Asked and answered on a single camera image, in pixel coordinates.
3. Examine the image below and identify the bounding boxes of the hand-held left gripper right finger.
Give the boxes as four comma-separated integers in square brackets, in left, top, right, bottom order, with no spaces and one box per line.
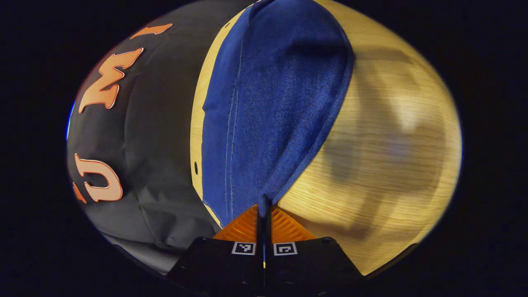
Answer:
[264,204,364,296]

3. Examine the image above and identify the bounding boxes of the blue denim jeans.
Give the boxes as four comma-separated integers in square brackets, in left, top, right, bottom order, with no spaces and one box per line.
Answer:
[201,0,356,229]

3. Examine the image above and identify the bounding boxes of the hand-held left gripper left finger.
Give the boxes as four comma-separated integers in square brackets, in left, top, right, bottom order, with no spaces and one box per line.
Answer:
[167,204,264,296]

